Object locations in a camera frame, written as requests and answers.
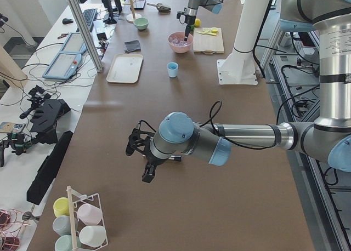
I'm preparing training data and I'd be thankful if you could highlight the smartphone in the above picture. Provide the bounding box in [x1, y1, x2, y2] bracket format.
[0, 122, 26, 133]

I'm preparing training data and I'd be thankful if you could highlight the pink cup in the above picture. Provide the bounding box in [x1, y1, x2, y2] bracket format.
[77, 203, 103, 225]

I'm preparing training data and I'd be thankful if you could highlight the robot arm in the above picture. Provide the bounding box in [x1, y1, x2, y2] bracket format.
[177, 0, 224, 41]
[142, 0, 350, 182]

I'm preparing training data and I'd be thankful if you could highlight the cream serving tray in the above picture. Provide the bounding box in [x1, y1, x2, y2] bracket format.
[106, 54, 143, 84]

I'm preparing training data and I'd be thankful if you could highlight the small black box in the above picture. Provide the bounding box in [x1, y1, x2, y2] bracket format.
[96, 32, 107, 41]

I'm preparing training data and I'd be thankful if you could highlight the metal ice scoop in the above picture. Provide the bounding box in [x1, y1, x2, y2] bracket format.
[147, 3, 171, 13]

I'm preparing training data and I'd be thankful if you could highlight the long black bar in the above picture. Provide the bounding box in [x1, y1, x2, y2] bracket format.
[26, 131, 73, 205]

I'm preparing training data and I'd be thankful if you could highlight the black computer mouse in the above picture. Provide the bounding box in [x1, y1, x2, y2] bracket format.
[62, 18, 73, 25]

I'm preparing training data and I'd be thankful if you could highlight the black monitor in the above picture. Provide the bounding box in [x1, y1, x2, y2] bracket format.
[101, 0, 122, 25]

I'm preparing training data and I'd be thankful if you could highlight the wooden cutting board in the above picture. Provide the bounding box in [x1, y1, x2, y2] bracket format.
[193, 27, 224, 54]

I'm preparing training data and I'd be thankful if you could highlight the blue teach pendant near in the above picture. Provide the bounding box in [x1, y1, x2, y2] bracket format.
[43, 52, 82, 80]

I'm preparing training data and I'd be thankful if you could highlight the light blue cup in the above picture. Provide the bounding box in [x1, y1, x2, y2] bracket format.
[167, 62, 178, 78]

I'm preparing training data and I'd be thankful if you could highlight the wooden rack handle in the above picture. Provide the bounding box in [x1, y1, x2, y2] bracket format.
[66, 186, 78, 251]

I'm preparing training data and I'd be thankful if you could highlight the blue teach pendant far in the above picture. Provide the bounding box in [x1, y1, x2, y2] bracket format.
[60, 32, 87, 54]

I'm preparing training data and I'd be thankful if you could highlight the black keyboard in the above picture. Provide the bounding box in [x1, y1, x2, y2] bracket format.
[83, 8, 97, 32]

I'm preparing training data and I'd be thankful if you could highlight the yellow cup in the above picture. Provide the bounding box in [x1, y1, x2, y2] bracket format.
[53, 197, 70, 218]

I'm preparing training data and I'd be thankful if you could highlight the steel muddler black tip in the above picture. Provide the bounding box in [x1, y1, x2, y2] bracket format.
[168, 155, 182, 162]

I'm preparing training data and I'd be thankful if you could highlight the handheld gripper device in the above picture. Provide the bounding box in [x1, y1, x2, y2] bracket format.
[1, 132, 37, 167]

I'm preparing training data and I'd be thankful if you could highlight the white cup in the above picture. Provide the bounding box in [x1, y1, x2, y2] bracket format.
[79, 225, 106, 248]

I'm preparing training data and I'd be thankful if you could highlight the pink bowl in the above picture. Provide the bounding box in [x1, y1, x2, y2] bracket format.
[168, 32, 194, 54]

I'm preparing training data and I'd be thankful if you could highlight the wooden mug tree stand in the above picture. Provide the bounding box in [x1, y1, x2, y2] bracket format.
[125, 0, 141, 24]

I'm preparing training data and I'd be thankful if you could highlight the white wire cup rack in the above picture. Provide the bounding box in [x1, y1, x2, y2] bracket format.
[66, 186, 109, 250]

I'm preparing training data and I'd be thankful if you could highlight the grey folded cloth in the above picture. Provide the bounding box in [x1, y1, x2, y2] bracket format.
[124, 40, 141, 53]

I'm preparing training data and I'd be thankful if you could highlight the mint green cup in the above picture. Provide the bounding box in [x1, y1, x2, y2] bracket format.
[54, 235, 73, 251]

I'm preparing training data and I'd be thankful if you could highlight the black foam holder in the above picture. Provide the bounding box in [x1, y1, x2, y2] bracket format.
[30, 99, 71, 144]

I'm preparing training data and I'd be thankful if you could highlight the blue teach pendant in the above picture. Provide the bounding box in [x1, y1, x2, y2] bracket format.
[43, 52, 82, 80]
[60, 32, 87, 54]

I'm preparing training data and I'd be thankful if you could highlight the green bowl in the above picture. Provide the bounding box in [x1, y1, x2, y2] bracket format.
[133, 18, 149, 31]

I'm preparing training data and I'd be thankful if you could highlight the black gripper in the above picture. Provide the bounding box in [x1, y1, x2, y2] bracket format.
[141, 140, 169, 182]
[184, 14, 196, 41]

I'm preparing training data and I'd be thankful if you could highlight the aluminium frame post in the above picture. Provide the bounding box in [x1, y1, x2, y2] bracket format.
[67, 0, 103, 72]

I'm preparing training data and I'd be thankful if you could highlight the yellow plastic knife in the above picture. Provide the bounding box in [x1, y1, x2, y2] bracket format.
[196, 31, 217, 36]

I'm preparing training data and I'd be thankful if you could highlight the grey cup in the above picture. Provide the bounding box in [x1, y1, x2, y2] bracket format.
[52, 215, 71, 236]

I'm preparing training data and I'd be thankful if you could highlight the white camera pillar mount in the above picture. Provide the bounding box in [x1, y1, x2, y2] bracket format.
[217, 0, 272, 85]

